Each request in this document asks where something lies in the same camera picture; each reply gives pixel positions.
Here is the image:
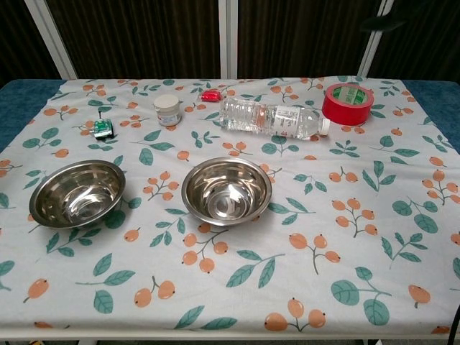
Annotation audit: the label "small white lidded jar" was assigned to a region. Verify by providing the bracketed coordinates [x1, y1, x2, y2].
[153, 94, 181, 127]

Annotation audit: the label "floral white tablecloth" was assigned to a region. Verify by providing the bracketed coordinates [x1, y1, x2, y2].
[0, 75, 460, 337]

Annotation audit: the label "dark folding screen panel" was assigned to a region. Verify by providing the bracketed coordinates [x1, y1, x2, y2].
[226, 0, 395, 79]
[0, 0, 78, 87]
[24, 0, 231, 81]
[359, 0, 460, 82]

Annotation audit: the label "red tape roll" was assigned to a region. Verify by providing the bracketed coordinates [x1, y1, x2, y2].
[321, 83, 375, 127]

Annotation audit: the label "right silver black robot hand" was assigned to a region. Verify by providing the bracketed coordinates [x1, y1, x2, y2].
[360, 0, 434, 34]

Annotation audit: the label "clear plastic water bottle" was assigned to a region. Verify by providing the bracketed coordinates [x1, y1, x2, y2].
[218, 96, 331, 139]

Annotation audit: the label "steel bowl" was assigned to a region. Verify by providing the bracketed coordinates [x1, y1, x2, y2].
[181, 157, 273, 221]
[182, 172, 272, 228]
[28, 160, 127, 229]

